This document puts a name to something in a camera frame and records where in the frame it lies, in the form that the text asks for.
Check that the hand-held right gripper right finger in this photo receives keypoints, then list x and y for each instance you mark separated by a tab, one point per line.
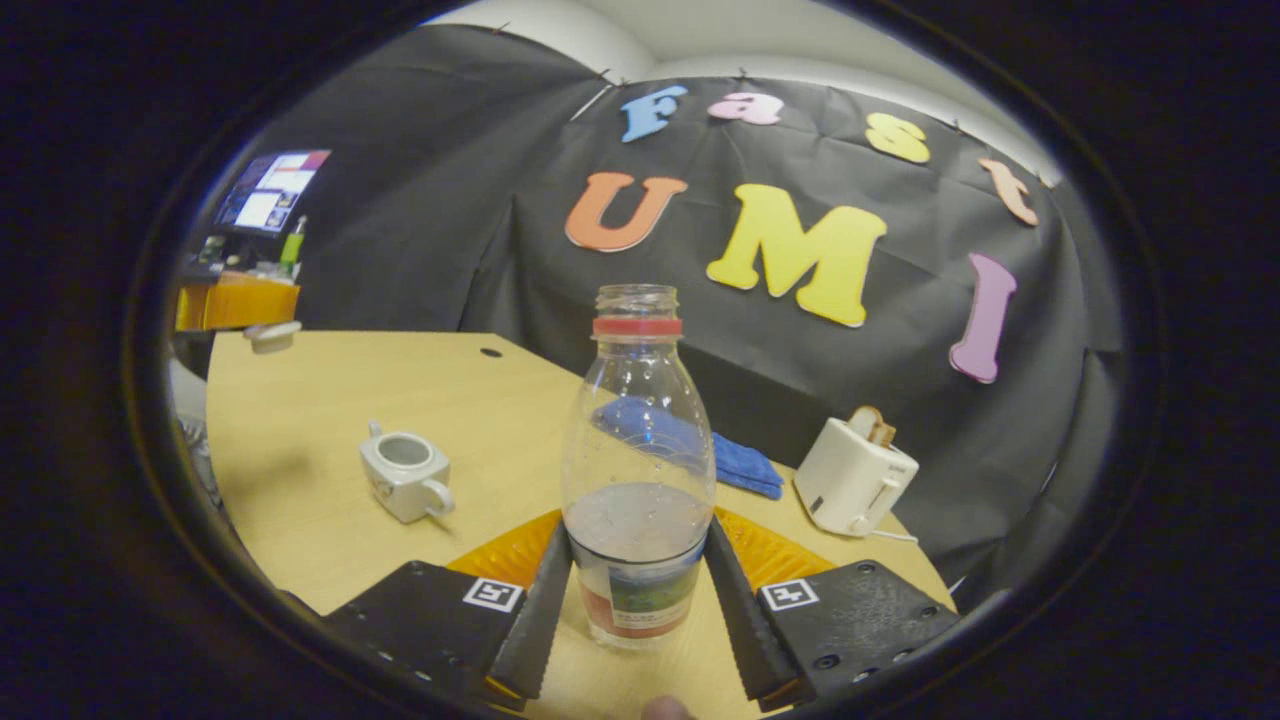
735	610

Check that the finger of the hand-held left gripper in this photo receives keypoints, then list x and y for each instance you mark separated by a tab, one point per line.
240	300

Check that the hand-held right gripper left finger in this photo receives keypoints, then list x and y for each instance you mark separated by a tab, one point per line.
540	620

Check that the white teacup lid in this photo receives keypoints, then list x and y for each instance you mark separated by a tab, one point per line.
272	337

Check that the white ceramic teacup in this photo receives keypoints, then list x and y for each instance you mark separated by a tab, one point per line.
405	492

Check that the clear plastic water bottle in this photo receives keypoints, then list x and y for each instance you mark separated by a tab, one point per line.
640	450

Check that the green drink bottle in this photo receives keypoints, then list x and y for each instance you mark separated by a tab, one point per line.
292	248

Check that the computer monitor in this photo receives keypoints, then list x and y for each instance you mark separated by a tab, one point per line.
270	190

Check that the blue folded towel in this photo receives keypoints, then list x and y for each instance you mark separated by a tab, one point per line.
745	465

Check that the white toaster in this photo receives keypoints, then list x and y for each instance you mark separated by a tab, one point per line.
850	480

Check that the pale toast slice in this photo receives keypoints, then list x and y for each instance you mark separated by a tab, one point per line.
864	420

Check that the brown toast slice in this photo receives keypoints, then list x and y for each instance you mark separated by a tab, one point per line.
886	434

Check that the black backdrop cloth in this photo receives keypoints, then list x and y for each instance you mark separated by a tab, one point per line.
800	380

